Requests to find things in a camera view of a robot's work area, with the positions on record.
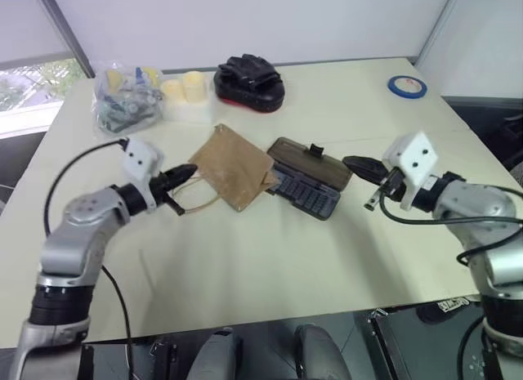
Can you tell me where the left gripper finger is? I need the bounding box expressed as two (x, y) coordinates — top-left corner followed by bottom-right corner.
(163, 191), (188, 218)
(166, 163), (199, 191)

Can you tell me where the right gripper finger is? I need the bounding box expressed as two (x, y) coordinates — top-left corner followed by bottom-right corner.
(342, 154), (388, 186)
(364, 189), (386, 212)

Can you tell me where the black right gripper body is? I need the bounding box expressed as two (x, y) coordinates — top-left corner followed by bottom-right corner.
(378, 166), (410, 202)

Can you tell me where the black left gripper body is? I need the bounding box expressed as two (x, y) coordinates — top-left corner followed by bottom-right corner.
(148, 171), (176, 206)

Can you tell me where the dark tool case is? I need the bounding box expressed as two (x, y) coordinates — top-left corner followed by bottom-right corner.
(264, 136), (354, 222)

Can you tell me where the brown paper bag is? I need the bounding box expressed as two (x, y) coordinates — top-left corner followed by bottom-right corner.
(170, 123), (279, 214)

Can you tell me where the short cream pillar candle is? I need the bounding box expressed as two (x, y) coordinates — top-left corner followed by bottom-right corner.
(159, 78), (186, 108)

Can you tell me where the blue tape roll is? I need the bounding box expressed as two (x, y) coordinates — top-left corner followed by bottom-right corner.
(387, 74), (429, 101)

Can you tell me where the tall cream pillar candle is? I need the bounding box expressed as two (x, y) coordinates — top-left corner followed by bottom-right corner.
(181, 70), (206, 106)

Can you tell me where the clear plastic bag of parts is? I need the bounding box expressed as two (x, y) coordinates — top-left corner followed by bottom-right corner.
(92, 60), (167, 136)

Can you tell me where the black boxing pad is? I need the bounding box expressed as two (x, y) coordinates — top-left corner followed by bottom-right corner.
(212, 52), (286, 115)

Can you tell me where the grey rounded robot leg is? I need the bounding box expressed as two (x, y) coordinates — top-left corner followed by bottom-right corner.
(190, 328), (247, 380)
(293, 324), (349, 380)

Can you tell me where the black floor plate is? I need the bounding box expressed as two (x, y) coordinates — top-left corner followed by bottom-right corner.
(79, 341), (181, 380)

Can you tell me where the white roller window blind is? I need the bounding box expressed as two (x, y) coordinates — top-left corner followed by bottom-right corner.
(0, 0), (71, 69)

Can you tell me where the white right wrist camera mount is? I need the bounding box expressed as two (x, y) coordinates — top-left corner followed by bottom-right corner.
(381, 131), (440, 212)

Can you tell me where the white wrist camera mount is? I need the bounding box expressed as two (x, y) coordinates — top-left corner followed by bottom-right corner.
(381, 131), (440, 212)
(121, 138), (165, 214)

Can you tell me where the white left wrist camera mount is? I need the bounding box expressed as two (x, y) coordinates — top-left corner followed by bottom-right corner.
(121, 138), (165, 214)

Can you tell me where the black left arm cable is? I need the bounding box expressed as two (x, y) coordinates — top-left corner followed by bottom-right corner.
(43, 138), (136, 380)

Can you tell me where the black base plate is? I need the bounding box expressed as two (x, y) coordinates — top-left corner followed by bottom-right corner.
(366, 304), (506, 380)

